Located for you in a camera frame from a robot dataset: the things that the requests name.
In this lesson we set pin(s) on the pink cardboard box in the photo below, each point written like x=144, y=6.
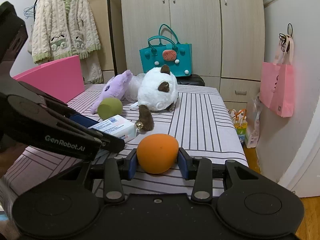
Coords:
x=61, y=78

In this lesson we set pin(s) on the teal felt tote bag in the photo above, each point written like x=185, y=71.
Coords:
x=163, y=50

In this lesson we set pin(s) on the cream knit cardigan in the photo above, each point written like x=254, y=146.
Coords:
x=64, y=28

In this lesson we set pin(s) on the white brown plush cat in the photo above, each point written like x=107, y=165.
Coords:
x=157, y=92

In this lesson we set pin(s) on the white mesh bath puff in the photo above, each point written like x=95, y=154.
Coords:
x=134, y=85

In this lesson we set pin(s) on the black suitcase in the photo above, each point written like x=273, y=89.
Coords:
x=193, y=80

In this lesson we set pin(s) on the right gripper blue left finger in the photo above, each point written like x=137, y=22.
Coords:
x=131, y=165

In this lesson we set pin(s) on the white tissue pack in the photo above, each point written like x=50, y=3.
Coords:
x=117, y=126

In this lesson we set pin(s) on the striped tablecloth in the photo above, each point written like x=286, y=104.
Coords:
x=200, y=123

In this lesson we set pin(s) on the orange soft ball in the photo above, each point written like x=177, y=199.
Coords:
x=157, y=153

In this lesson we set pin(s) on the beige wardrobe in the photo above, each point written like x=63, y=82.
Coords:
x=227, y=38

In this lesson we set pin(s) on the yellow gift bag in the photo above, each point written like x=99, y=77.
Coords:
x=239, y=119

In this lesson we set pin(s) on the pink paper shopping bag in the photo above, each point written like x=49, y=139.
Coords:
x=277, y=86

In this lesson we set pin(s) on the purple plush toy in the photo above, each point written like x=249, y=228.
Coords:
x=115, y=88

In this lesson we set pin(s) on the green soft ball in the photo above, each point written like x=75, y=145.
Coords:
x=109, y=107

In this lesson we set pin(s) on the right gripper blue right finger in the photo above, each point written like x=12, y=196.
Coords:
x=184, y=163

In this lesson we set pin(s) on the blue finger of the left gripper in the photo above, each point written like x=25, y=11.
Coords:
x=83, y=120

